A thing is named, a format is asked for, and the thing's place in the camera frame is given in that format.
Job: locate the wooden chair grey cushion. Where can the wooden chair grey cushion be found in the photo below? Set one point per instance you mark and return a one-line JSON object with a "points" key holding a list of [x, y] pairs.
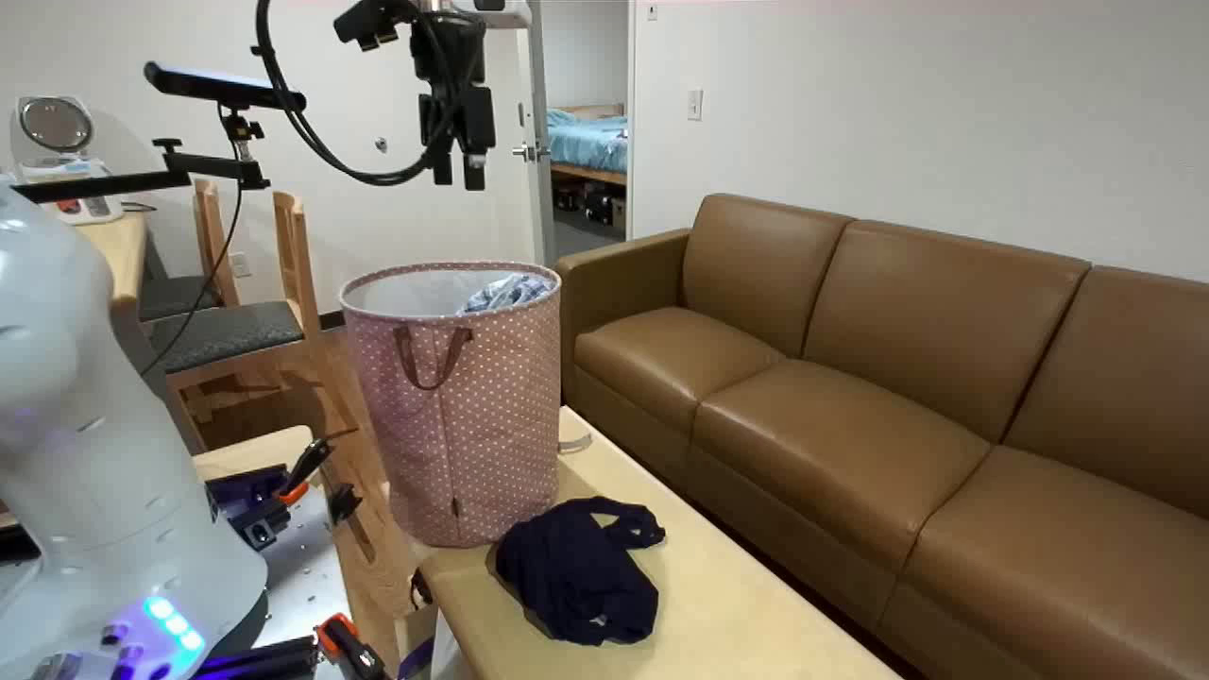
{"points": [[230, 355]]}

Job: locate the clothes inside laundry bag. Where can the clothes inside laundry bag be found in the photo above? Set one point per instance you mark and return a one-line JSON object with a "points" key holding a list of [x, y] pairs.
{"points": [[507, 292]]}

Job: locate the bed with blue cover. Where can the bed with blue cover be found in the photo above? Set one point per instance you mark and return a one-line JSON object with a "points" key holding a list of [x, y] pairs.
{"points": [[586, 142]]}

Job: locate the white light switch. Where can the white light switch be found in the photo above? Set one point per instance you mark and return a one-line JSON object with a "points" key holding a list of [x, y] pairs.
{"points": [[693, 103]]}

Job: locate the navy blue tank top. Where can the navy blue tank top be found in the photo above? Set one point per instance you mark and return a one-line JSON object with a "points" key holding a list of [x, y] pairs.
{"points": [[573, 571]]}

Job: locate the black orange clamp tool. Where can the black orange clamp tool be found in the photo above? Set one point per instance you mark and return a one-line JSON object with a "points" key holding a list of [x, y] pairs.
{"points": [[260, 498]]}

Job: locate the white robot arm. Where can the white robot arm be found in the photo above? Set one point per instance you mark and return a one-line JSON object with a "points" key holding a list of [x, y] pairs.
{"points": [[138, 575]]}

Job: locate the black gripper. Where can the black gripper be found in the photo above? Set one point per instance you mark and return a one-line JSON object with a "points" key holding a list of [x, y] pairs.
{"points": [[446, 54]]}

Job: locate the pink patterned laundry bag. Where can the pink patterned laundry bag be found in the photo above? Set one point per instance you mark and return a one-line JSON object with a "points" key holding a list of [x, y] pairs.
{"points": [[461, 406]]}

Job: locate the round mirror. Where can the round mirror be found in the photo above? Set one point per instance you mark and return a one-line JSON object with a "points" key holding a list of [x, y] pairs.
{"points": [[55, 123]]}

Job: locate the brown leather sofa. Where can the brown leather sofa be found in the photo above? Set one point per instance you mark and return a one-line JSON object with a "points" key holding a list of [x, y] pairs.
{"points": [[991, 459]]}

